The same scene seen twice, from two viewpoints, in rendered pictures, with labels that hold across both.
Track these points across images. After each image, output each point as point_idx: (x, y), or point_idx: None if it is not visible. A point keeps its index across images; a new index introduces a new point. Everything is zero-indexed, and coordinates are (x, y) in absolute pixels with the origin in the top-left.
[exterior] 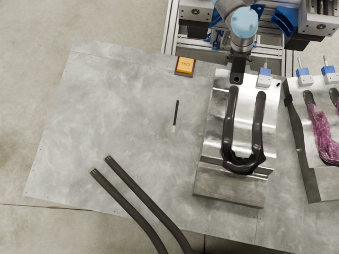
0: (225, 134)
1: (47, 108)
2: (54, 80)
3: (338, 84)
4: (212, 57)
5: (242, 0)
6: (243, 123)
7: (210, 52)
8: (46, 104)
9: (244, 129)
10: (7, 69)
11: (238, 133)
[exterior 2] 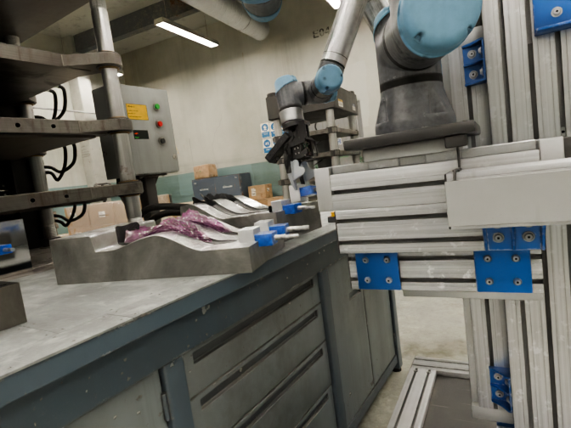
0: (239, 203)
1: (411, 334)
2: (449, 336)
3: (236, 243)
4: (482, 424)
5: (309, 83)
6: (244, 211)
7: (496, 422)
8: (416, 333)
9: (236, 210)
10: (463, 314)
11: (234, 205)
